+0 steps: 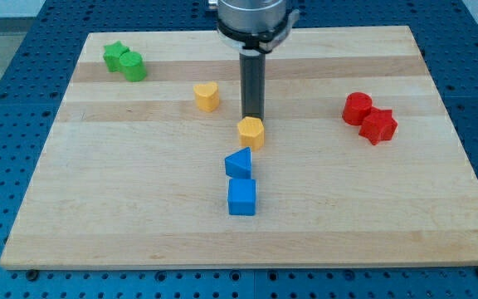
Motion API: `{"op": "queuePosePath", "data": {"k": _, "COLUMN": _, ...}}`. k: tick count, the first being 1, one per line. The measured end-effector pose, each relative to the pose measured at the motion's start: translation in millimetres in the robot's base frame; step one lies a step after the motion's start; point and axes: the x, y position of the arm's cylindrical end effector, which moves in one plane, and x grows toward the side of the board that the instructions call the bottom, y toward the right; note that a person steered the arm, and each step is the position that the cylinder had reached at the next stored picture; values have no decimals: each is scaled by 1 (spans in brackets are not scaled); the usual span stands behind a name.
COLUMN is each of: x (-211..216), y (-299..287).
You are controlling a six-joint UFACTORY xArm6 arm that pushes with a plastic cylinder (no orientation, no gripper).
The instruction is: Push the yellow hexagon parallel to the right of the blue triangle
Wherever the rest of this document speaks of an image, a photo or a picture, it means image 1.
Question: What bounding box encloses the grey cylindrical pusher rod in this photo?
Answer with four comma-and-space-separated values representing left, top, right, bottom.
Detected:
240, 54, 266, 120

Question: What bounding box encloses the yellow hexagon block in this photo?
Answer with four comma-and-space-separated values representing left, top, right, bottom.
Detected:
237, 116, 265, 151

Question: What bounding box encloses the blue triangle block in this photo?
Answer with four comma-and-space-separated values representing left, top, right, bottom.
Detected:
224, 147, 252, 179

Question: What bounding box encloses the yellow heart block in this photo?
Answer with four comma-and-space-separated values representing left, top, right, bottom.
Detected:
193, 81, 220, 112

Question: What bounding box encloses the red cylinder block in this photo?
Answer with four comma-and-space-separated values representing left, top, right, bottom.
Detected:
342, 92, 373, 125

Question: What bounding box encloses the green cylinder block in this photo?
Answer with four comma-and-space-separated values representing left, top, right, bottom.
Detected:
119, 51, 147, 82

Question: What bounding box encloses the blue cube block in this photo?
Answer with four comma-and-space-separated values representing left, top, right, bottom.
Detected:
227, 179, 256, 216

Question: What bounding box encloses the green star block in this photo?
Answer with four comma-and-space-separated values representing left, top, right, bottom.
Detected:
103, 41, 129, 72

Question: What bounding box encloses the red star block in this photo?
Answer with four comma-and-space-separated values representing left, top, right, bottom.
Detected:
358, 107, 398, 145

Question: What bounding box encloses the wooden board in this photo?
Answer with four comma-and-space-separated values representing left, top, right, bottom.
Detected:
0, 26, 478, 270

